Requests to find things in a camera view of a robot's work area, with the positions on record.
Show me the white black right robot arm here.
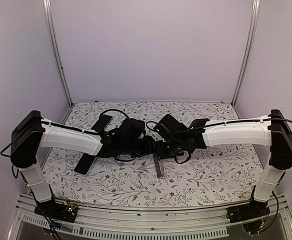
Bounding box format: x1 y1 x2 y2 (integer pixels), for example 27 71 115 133
154 109 292 218

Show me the black sleeved left camera cable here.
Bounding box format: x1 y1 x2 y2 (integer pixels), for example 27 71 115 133
99 108 130 126

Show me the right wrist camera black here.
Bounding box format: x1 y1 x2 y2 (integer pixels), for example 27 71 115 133
153 114 187 138

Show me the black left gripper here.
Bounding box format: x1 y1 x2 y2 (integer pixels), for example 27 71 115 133
121 135 155 159

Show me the black smartphone with white edge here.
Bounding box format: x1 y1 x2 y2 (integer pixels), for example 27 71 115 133
74 153 96 176

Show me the aluminium front rail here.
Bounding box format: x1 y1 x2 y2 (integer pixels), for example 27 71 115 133
6 194 292 240

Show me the black right camera cable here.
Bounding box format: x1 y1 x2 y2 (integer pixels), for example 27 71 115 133
145 117 292 165

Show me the black smartphone far corner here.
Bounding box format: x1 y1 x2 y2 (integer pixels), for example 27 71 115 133
91 114 113 132

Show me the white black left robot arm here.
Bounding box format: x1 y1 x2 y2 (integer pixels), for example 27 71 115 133
9 110 155 217

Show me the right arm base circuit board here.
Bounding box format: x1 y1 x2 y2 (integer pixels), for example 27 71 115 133
226 187 280 236

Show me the aluminium frame post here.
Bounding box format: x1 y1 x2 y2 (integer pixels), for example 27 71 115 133
231 0 261 108
42 0 73 107

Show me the right aluminium frame post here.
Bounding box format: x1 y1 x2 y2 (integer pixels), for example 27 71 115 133
231 0 261 108

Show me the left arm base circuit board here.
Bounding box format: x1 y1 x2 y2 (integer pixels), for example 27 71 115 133
34 184 78 224

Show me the left aluminium frame post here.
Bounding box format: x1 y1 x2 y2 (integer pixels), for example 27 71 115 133
42 0 73 107

